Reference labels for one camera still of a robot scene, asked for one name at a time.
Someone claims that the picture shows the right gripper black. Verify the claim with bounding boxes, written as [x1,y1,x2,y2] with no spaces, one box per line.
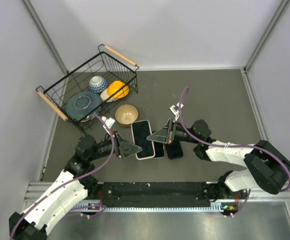
[148,118,200,144]

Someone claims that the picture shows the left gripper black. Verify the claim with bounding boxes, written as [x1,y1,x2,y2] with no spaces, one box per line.
[89,130,142,161]

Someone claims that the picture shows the clear phone case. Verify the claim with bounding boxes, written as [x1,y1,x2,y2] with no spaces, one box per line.
[152,141,166,159]

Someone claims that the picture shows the black phone case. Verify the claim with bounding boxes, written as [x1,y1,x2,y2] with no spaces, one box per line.
[165,141,184,160]

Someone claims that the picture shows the cream phone case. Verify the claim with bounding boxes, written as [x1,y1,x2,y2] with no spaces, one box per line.
[130,119,156,161]

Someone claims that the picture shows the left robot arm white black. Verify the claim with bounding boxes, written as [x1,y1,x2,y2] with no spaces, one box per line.
[9,131,142,240]

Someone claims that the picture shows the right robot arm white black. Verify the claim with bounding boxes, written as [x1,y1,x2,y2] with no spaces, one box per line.
[147,119,290,198]

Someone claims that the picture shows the beige brown bowl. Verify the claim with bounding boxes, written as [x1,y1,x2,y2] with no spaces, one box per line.
[115,104,139,127]

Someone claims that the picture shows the pink plate under teal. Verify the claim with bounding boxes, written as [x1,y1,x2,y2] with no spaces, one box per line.
[80,112,99,123]

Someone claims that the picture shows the white bowl in basket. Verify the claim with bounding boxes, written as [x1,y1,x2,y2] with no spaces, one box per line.
[100,89,119,103]

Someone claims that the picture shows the teal blue plate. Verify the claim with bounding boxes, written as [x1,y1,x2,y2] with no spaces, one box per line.
[65,91,102,120]

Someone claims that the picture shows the yellow bowl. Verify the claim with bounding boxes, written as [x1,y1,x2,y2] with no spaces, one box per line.
[107,80,129,99]

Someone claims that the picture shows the blue white patterned bowl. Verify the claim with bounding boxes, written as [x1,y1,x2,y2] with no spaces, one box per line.
[89,76,108,94]

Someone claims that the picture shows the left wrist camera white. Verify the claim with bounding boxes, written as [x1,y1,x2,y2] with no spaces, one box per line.
[101,116,115,130]

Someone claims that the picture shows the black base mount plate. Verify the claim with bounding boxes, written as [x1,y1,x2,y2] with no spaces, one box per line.
[90,182,218,208]

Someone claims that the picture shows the black wire basket wooden handles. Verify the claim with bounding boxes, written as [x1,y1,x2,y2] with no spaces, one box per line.
[36,44,139,133]

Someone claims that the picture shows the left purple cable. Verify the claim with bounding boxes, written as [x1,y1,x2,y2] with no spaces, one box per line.
[9,114,116,240]

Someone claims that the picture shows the aluminium rail with comb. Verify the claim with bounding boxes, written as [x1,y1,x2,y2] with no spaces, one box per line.
[24,181,290,213]

